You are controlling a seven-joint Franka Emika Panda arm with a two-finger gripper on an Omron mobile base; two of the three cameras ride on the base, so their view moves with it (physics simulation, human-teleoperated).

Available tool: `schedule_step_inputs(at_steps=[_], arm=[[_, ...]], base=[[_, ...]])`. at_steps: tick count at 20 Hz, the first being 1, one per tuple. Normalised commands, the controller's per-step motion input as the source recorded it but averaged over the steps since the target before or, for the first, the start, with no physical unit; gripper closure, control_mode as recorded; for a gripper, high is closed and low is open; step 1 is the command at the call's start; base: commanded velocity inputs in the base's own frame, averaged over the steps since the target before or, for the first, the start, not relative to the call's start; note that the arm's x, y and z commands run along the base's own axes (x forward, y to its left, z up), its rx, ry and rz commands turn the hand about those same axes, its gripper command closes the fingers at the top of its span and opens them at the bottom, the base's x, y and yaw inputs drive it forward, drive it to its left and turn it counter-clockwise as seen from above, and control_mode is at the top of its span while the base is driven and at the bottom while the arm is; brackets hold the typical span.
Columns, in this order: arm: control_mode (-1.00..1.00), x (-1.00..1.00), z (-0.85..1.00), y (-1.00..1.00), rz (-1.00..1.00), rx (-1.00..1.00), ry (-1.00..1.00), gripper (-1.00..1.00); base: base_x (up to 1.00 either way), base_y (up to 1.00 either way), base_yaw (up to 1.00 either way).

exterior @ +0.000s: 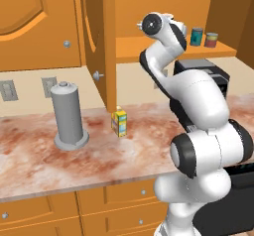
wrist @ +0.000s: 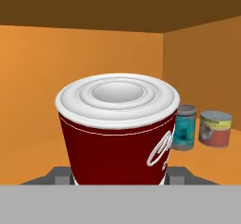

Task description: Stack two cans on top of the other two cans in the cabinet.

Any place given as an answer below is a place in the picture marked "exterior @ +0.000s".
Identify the orange open cabinet door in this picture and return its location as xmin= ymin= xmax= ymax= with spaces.
xmin=78 ymin=0 xmax=118 ymax=114
xmin=236 ymin=0 xmax=254 ymax=70

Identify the orange closed cabinet door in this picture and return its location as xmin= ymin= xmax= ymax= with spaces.
xmin=0 ymin=0 xmax=82 ymax=72

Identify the yellow carton box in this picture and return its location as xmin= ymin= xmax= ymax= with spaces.
xmin=110 ymin=106 xmax=129 ymax=139

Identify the grey cylinder on round base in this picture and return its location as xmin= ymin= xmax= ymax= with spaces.
xmin=50 ymin=80 xmax=90 ymax=152

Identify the black countertop appliance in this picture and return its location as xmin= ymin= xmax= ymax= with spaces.
xmin=169 ymin=58 xmax=231 ymax=133

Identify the orange drawer front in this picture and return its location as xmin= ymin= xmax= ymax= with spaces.
xmin=75 ymin=177 xmax=159 ymax=215
xmin=0 ymin=191 xmax=80 ymax=230
xmin=80 ymin=201 xmax=171 ymax=236

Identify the teal can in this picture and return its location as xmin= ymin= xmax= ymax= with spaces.
xmin=190 ymin=27 xmax=204 ymax=48

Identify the red can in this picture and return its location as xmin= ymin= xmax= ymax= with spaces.
xmin=203 ymin=32 xmax=219 ymax=50

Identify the black under-counter appliance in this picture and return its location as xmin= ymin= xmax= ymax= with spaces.
xmin=192 ymin=161 xmax=254 ymax=236

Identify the orange wall cabinet shelf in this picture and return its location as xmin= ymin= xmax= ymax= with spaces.
xmin=114 ymin=0 xmax=254 ymax=64

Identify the grey wall outlet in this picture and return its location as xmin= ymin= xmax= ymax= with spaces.
xmin=0 ymin=79 xmax=19 ymax=102
xmin=41 ymin=76 xmax=59 ymax=99

